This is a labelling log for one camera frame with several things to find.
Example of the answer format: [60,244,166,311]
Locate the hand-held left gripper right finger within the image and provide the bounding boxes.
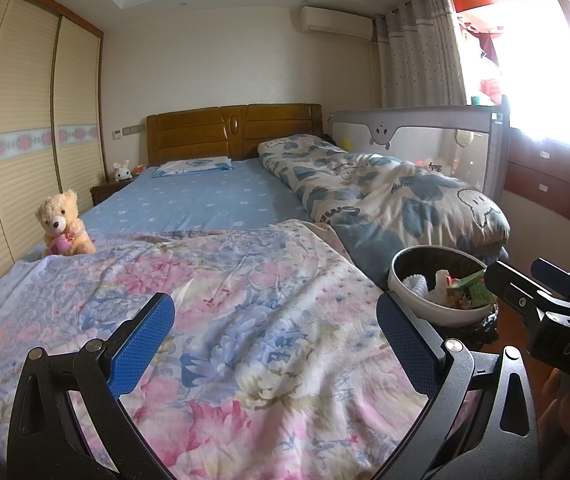
[375,290,540,480]

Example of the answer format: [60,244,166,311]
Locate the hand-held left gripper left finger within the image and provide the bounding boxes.
[6,292,176,480]

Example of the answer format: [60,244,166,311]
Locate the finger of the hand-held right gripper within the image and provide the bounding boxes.
[484,260,550,322]
[531,258,570,307]

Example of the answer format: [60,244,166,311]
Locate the green drink carton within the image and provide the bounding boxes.
[445,270,498,310]

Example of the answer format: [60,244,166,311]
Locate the round waste bin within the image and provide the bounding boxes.
[387,245,502,346]

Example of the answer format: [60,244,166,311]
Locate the white foam net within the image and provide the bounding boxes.
[402,272,428,301]

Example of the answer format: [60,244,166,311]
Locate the red wooden cabinet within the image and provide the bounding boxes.
[507,127,570,226]

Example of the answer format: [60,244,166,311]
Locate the pink floral blanket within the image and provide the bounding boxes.
[0,217,436,480]

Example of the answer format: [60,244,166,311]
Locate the beige teddy bear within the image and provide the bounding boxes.
[34,189,97,257]

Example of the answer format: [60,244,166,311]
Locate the white blue cloud quilt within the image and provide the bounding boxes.
[257,134,512,281]

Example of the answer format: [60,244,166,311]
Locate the dark wooden nightstand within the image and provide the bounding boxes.
[90,180,131,207]

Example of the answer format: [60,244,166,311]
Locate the blue bed sheet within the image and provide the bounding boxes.
[15,157,316,261]

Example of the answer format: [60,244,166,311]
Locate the blue pillow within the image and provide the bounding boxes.
[152,156,233,178]

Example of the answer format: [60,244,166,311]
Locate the wooden bed headboard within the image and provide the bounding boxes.
[146,103,323,167]

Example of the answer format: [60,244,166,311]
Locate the hanging red clothes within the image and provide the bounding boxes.
[457,17,503,106]

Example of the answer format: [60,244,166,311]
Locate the grey patterned curtain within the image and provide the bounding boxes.
[375,0,467,108]

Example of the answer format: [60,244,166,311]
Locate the beige sliding door wardrobe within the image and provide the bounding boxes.
[0,0,105,306]

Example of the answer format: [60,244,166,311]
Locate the grey bed guard rail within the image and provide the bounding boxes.
[330,105,510,201]

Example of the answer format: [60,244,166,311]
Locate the white wall air conditioner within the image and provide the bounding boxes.
[300,6,373,41]

